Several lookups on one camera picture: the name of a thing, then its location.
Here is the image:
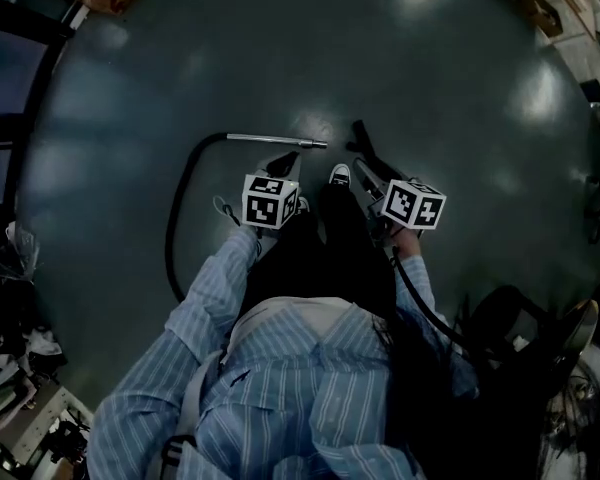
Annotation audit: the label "person's right forearm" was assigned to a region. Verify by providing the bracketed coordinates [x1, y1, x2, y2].
[390, 227, 451, 329]

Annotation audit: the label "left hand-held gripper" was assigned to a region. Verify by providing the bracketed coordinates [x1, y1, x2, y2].
[240, 150, 302, 231]

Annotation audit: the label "person's blue striped shirt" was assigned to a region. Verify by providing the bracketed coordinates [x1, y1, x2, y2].
[86, 295, 481, 480]

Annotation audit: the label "transparent umbrella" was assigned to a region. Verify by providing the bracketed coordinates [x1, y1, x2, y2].
[0, 221, 42, 283]

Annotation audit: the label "grey backpack strap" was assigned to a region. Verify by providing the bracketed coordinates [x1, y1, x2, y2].
[158, 351, 222, 480]

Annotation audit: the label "pile of dark bags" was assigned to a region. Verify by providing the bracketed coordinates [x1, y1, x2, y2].
[0, 277, 67, 374]

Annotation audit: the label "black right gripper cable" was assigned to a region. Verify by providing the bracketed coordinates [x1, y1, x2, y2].
[391, 246, 484, 357]

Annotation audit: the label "black vacuum floor nozzle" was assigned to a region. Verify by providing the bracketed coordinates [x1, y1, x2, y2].
[345, 119, 387, 172]

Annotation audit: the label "person's black trousers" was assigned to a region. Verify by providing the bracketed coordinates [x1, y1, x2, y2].
[239, 187, 399, 319]

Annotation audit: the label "black chair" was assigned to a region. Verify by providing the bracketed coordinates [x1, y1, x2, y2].
[469, 284, 554, 367]

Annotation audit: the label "cardboard box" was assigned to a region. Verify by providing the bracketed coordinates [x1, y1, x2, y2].
[521, 0, 565, 40]

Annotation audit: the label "black framed glass door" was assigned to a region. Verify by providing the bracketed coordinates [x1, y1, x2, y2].
[0, 0, 77, 212]

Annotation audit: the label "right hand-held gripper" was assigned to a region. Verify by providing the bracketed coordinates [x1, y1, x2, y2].
[351, 156, 448, 242]

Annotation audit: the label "black vacuum hose with wand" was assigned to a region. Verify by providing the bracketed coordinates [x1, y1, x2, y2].
[164, 132, 229, 305]

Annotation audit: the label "person's right shoe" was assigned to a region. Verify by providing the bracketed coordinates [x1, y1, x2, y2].
[326, 163, 353, 188]

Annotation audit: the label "curved metal rod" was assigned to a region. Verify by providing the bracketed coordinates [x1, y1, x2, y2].
[225, 132, 329, 151]

